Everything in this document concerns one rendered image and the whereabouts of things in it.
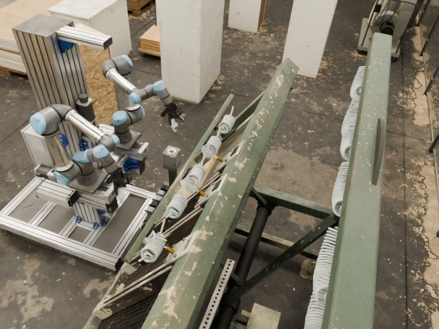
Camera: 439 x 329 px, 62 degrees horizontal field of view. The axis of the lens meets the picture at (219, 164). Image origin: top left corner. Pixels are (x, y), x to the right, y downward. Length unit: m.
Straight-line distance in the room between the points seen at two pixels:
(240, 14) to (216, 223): 6.26
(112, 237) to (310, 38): 4.08
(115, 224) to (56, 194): 0.84
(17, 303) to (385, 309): 3.09
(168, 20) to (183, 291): 3.96
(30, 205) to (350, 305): 3.36
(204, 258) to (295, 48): 5.05
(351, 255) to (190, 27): 3.98
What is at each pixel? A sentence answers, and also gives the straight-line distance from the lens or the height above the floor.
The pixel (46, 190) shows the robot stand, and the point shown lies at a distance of 2.95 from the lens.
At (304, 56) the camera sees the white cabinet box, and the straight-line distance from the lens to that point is 6.09.
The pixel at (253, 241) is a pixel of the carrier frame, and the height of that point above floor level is 0.71.
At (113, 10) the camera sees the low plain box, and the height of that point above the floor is 0.84.
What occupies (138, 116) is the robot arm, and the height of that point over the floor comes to 1.22.
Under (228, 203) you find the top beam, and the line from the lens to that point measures 1.44.
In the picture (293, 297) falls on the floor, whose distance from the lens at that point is 3.46.
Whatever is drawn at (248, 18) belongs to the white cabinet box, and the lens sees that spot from 7.36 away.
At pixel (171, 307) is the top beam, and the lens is 1.19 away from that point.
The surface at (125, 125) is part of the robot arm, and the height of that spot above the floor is 1.19.
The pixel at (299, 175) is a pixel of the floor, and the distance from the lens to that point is 4.38.
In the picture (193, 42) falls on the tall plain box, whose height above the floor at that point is 0.92.
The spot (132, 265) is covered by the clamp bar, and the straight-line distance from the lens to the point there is 2.35.
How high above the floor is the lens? 3.02
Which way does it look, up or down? 44 degrees down
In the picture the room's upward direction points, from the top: 5 degrees clockwise
